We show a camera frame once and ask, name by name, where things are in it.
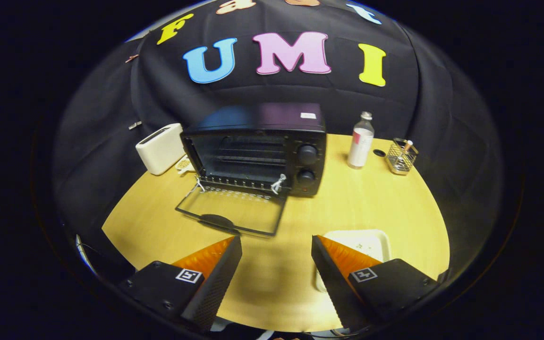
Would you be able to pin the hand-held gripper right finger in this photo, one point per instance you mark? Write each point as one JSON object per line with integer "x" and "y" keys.
{"x": 335, "y": 288}

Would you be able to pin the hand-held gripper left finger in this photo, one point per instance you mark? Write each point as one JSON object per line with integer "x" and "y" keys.
{"x": 215, "y": 288}

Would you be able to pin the cream square plate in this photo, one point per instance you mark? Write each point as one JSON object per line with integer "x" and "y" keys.
{"x": 366, "y": 241}

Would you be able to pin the black toaster oven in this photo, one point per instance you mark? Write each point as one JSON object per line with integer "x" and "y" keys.
{"x": 253, "y": 118}

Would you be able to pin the white bread toaster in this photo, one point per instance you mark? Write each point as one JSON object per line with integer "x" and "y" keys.
{"x": 161, "y": 148}

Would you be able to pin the small beige woven item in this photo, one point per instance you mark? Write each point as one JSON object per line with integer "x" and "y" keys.
{"x": 183, "y": 165}

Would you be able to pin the black table grommet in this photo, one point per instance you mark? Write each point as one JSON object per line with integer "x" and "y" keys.
{"x": 379, "y": 153}

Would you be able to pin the clear bottle with pink label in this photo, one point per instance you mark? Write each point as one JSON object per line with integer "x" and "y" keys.
{"x": 361, "y": 144}

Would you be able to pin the pen with white cap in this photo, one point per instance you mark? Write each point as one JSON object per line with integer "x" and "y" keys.
{"x": 408, "y": 145}

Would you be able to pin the silver cloth clip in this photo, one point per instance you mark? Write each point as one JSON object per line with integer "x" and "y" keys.
{"x": 135, "y": 125}

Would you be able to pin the red cloth clip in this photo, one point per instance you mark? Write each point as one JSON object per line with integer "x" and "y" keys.
{"x": 131, "y": 58}

